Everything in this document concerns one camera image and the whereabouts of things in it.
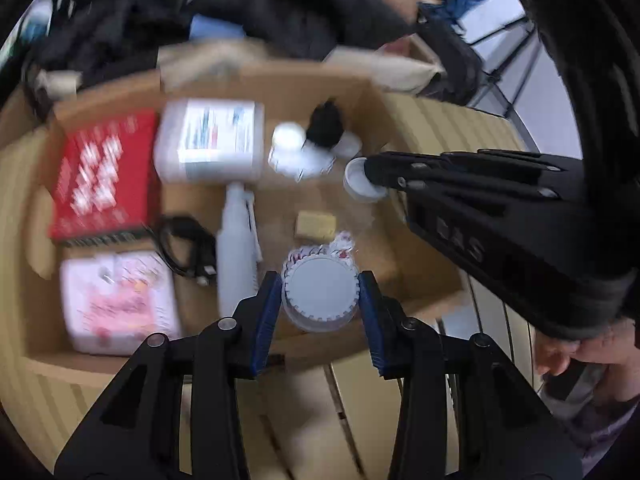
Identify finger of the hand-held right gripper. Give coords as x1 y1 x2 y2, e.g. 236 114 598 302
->
372 169 583 212
364 148 586 182

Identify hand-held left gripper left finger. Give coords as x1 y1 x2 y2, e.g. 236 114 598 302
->
52 271 284 480

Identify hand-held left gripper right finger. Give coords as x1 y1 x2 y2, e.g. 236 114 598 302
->
360 270 584 480

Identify cardboard box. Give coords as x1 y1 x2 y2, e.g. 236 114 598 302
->
22 67 476 376

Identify white bottle grey cap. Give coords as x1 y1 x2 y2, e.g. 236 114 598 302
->
280 232 362 333

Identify white spray bottle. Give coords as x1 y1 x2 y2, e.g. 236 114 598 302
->
215 182 263 313

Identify small white round case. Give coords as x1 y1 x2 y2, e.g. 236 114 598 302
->
332 132 363 158

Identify yellow sponge block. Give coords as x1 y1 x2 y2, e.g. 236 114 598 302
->
294 211 337 241

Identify black cable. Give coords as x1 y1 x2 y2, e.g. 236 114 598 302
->
157 215 218 287

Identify white pink printed packet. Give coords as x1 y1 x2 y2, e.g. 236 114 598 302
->
59 250 183 357

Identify white plastic jug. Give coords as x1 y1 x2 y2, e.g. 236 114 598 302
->
152 99 266 183

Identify person's right forearm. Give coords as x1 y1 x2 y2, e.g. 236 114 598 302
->
542 350 640 467

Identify person's right hand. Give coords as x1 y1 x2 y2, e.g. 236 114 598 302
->
534 332 585 380

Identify black backpack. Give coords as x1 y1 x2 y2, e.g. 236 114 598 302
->
419 19 484 107

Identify black tripod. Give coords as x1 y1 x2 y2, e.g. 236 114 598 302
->
465 12 548 117

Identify beige canvas bag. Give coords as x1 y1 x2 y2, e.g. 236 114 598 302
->
325 47 443 97

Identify small white labelled bottle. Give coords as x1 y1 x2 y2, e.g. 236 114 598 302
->
267 122 336 181

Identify black jacket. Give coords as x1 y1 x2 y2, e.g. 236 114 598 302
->
197 0 418 61

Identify red printed box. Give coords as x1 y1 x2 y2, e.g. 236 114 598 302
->
47 110 163 248

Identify pile of black clothes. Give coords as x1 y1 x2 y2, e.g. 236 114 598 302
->
25 0 193 88

